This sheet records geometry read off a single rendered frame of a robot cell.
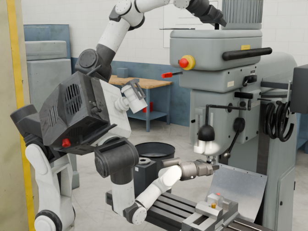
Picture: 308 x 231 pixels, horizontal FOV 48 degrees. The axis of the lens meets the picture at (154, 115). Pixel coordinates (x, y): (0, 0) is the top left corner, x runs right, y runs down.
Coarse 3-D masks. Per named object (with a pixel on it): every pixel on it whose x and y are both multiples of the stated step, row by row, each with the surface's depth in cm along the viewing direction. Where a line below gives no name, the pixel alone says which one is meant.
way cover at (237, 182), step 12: (228, 168) 207; (216, 180) 209; (228, 180) 205; (240, 180) 201; (252, 180) 197; (264, 180) 193; (216, 192) 206; (228, 192) 203; (240, 192) 199; (252, 192) 195; (240, 204) 195; (252, 204) 192; (240, 216) 191; (252, 216) 189
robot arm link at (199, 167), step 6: (186, 162) 164; (192, 162) 164; (198, 162) 169; (204, 162) 168; (192, 168) 162; (198, 168) 164; (204, 168) 164; (210, 168) 164; (192, 174) 162; (198, 174) 164; (204, 174) 165; (210, 174) 165
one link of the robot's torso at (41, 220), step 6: (72, 204) 171; (42, 216) 157; (36, 222) 158; (42, 222) 156; (48, 222) 156; (36, 228) 158; (42, 228) 157; (48, 228) 156; (54, 228) 156; (66, 228) 172; (72, 228) 172
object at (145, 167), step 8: (144, 160) 206; (152, 160) 208; (136, 168) 201; (144, 168) 197; (152, 168) 203; (136, 176) 202; (144, 176) 198; (152, 176) 204; (136, 184) 203; (144, 184) 200; (136, 192) 205
